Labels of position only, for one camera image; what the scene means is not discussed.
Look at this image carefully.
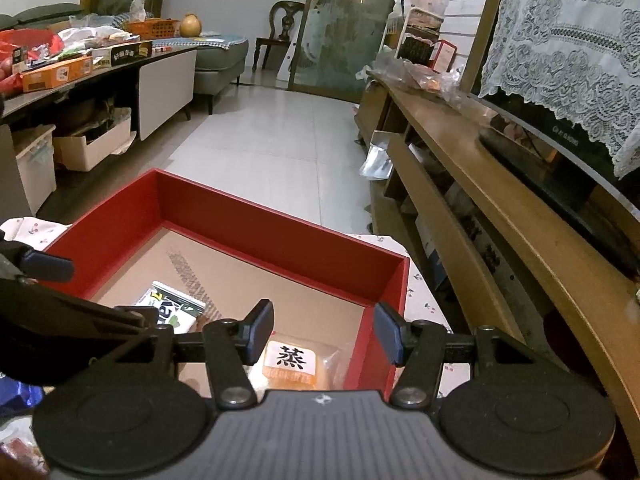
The steamed cake snack packet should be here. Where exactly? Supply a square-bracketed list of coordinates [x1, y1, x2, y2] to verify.
[244, 332, 350, 398]

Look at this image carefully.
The green white snack packet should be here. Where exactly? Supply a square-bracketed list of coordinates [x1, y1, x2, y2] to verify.
[136, 281, 205, 335]

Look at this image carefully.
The dark blue biscuit packet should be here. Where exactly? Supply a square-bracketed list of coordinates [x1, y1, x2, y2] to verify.
[0, 375, 44, 418]

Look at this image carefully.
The cherry print tablecloth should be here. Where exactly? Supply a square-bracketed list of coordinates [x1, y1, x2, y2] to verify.
[0, 214, 474, 480]

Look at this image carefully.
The red cardboard box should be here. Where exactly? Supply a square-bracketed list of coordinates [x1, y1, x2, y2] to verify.
[48, 169, 410, 393]

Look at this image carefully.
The white storage bin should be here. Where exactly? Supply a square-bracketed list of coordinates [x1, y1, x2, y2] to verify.
[53, 107, 137, 172]

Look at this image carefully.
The orange flat box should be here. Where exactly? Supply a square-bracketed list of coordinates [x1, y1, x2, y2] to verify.
[23, 56, 93, 93]

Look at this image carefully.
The grey coffee table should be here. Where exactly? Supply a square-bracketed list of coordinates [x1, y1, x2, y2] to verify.
[0, 41, 199, 221]

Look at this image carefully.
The red plastic basin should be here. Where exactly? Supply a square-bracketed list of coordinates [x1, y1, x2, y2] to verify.
[0, 28, 64, 61]

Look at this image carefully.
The round yellow pomelo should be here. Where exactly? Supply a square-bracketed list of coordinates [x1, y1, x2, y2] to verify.
[179, 13, 202, 38]

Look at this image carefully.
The orange basket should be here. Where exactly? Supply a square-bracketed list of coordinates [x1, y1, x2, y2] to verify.
[126, 18, 179, 40]

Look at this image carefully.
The wooden chair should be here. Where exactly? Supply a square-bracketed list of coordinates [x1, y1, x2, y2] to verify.
[252, 0, 305, 72]

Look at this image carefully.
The white lace cover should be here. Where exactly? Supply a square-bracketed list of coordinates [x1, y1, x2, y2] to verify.
[480, 0, 639, 179]

